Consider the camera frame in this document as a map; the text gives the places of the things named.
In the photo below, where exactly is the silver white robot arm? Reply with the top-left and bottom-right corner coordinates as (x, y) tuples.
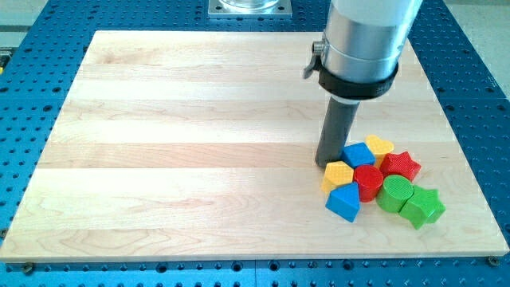
(303, 0), (422, 100)

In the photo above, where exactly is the light wooden board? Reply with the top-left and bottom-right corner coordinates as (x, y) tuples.
(1, 31), (508, 263)

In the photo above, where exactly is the yellow hexagon block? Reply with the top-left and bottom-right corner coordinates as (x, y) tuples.
(320, 161), (354, 194)

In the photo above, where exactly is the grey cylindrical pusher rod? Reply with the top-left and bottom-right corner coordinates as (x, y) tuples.
(315, 96), (359, 168)

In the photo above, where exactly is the blue cube block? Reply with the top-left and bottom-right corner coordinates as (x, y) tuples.
(340, 143), (375, 168)

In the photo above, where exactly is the blue triangular block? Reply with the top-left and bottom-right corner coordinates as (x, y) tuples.
(325, 182), (360, 222)

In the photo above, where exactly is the red cylinder block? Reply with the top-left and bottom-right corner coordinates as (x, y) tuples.
(353, 165), (384, 202)

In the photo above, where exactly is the yellow heart block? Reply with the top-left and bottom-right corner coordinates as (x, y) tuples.
(365, 135), (394, 167)

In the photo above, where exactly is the red star block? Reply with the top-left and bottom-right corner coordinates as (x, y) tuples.
(379, 151), (422, 182)

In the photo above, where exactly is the green cylinder block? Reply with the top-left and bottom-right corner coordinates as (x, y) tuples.
(376, 175), (414, 213)

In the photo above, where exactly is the green star block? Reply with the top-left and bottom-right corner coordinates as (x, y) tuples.
(399, 185), (446, 230)

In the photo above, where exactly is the blue perforated metal table plate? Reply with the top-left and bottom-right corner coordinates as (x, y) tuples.
(1, 0), (509, 286)

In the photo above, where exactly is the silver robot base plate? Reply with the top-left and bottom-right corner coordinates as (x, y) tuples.
(207, 0), (292, 18)

